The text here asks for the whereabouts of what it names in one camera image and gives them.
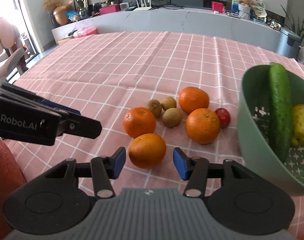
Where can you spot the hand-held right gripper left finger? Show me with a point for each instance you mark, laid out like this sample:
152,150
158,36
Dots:
120,160

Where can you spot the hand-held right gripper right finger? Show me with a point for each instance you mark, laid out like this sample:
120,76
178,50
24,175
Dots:
180,163

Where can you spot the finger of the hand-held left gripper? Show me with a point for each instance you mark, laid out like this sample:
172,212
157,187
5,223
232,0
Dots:
51,105
82,127

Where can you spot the orange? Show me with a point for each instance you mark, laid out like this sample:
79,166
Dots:
139,122
202,126
147,151
194,100

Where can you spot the brown kiwi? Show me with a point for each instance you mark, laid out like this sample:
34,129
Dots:
169,103
172,117
154,107

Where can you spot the red tomato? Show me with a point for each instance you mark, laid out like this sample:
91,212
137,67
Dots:
224,117

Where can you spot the green colander bowl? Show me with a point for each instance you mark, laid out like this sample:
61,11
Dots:
254,135

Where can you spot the grey chair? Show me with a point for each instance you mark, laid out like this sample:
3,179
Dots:
13,62

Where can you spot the wooden box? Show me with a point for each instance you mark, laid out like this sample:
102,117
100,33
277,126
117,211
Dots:
64,40

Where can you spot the pink checked tablecloth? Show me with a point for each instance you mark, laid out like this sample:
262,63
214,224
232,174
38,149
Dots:
117,67

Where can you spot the pink storage box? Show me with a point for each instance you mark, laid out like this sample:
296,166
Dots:
87,31

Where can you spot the pale pink rounded object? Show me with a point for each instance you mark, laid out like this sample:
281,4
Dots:
4,35

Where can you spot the brown round vase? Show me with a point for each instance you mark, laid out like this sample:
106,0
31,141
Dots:
63,15

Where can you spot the blue snack packet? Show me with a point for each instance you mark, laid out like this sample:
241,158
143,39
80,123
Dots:
72,15

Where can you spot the dried flower bunch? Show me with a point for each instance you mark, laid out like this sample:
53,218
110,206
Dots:
51,3

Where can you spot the magenta box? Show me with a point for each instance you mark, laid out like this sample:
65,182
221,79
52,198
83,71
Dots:
109,9

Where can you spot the green cucumber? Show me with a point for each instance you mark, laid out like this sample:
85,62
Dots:
279,110

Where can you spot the small white clock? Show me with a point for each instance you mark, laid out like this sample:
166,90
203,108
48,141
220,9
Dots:
124,6

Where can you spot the yellow pear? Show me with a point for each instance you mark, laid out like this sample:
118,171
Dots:
302,125

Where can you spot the white router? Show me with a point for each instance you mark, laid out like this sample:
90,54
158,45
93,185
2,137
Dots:
143,7

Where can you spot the marble television console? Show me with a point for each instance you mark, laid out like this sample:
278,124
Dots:
167,20

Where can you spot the red box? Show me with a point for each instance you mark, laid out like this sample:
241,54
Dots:
217,6

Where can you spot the grey-blue trash can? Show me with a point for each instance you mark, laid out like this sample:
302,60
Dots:
288,42

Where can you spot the grey soundbar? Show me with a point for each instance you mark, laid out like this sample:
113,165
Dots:
187,1

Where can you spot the teddy bear bouquet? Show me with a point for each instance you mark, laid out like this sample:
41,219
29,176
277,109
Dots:
244,5

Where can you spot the tall spiky potted plant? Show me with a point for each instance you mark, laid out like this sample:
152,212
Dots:
298,25

